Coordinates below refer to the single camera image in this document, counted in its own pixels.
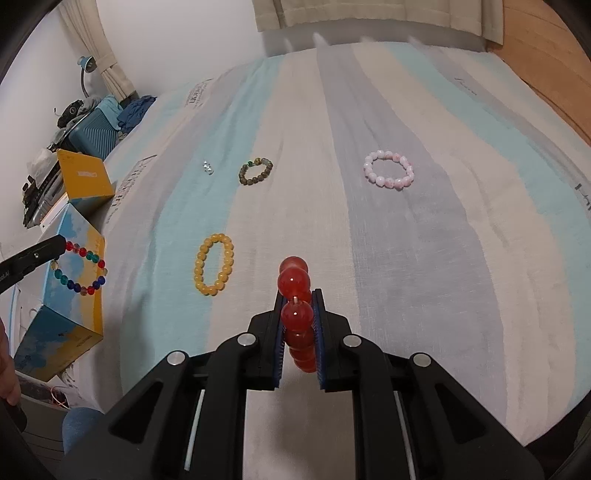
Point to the teal suitcase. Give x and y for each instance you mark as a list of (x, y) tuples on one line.
[(95, 133)]

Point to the white pearl strand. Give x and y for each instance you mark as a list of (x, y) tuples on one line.
[(208, 168)]

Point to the beige pillow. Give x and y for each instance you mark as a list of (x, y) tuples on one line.
[(482, 18)]

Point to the grey suitcase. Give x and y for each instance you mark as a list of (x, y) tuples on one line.
[(39, 198)]

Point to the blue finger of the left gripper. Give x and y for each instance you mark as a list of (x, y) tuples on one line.
[(17, 267)]

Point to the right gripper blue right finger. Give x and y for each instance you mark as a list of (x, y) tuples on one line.
[(317, 303)]

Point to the dark blue clothing pile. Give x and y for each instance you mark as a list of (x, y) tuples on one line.
[(133, 113)]

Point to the wooden headboard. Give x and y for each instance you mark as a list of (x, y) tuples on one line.
[(540, 48)]

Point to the blue and yellow cardboard box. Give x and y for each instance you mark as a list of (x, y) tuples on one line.
[(57, 309)]

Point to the person's left hand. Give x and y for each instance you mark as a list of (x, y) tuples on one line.
[(9, 384)]

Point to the beige curtain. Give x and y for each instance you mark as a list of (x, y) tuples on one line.
[(83, 26)]

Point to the blue desk lamp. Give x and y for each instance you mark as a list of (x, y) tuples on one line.
[(87, 65)]

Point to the striped bed sheet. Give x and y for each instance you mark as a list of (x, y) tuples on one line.
[(440, 204)]

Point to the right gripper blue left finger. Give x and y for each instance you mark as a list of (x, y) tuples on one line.
[(278, 346)]

